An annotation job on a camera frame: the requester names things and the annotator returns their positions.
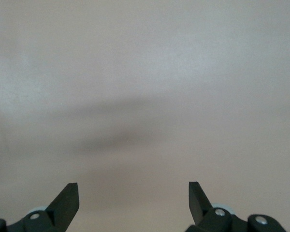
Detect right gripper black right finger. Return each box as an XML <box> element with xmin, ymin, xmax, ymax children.
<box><xmin>185</xmin><ymin>181</ymin><xmax>287</xmax><ymax>232</ymax></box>

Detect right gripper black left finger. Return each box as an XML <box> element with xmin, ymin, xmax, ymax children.
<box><xmin>0</xmin><ymin>183</ymin><xmax>80</xmax><ymax>232</ymax></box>

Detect large table cover mat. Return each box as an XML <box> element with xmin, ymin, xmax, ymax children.
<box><xmin>0</xmin><ymin>0</ymin><xmax>290</xmax><ymax>232</ymax></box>

